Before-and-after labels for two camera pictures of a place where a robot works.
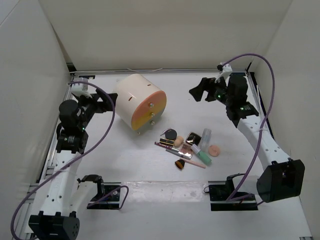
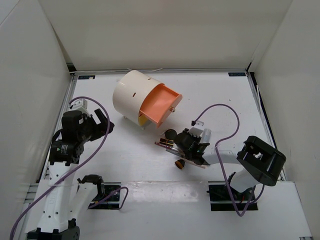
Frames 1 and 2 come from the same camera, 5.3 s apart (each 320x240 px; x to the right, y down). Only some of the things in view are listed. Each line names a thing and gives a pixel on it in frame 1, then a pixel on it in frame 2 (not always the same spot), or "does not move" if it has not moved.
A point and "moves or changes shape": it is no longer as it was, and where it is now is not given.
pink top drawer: (155, 102) moves or changes shape
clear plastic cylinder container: (205, 140) does not move
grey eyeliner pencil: (178, 153) does not move
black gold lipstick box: (167, 141) does not move
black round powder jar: (171, 134) does not move
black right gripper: (208, 85) → (195, 138)
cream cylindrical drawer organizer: (140, 102) moves or changes shape
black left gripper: (102, 106) → (102, 128)
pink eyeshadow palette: (186, 151) moves or changes shape
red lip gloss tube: (166, 146) does not move
